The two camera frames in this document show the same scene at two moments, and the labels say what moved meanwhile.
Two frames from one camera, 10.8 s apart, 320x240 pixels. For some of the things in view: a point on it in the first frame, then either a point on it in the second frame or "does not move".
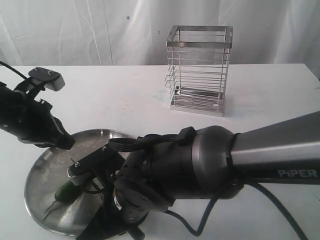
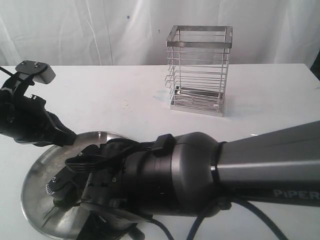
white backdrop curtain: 66,33 does not move
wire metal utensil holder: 197,57 does not move
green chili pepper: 67,193 to 56,203
